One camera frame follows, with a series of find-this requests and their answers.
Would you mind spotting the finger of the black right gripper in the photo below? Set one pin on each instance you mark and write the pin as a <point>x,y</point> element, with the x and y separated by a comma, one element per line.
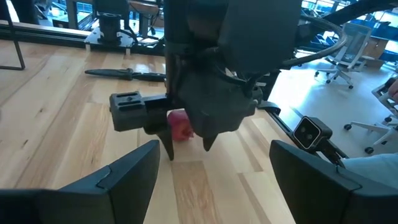
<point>209,141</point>
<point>168,140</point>

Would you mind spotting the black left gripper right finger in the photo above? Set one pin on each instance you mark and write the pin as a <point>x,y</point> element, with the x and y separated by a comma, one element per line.
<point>326,202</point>

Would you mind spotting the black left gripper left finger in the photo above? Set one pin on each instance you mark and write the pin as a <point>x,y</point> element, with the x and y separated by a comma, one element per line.
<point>93,205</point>

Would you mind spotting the red pomegranate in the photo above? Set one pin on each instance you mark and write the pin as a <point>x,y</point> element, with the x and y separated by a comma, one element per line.
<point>180,124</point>

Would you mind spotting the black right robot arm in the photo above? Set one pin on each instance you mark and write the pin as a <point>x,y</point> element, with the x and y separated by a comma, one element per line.
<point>255,31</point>

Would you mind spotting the person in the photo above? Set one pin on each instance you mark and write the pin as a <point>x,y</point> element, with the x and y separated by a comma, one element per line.
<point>373,169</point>

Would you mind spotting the black sheathed knife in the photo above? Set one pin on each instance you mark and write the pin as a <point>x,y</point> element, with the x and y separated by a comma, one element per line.
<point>124,74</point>

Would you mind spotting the white office chair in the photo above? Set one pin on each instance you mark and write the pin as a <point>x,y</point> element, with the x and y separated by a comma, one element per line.
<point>348,53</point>
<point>379,124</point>

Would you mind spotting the person's hand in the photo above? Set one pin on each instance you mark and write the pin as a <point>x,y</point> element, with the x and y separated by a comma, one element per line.
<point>394,90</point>

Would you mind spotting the brown cardboard box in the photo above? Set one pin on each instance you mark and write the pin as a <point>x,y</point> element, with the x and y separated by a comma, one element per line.
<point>374,49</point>

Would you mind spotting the raised wooden shelf black legs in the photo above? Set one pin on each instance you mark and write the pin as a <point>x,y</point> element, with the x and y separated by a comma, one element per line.
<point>19,51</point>

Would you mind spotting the black table-level camera box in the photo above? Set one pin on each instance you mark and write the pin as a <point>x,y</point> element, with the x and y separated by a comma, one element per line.
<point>311,132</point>

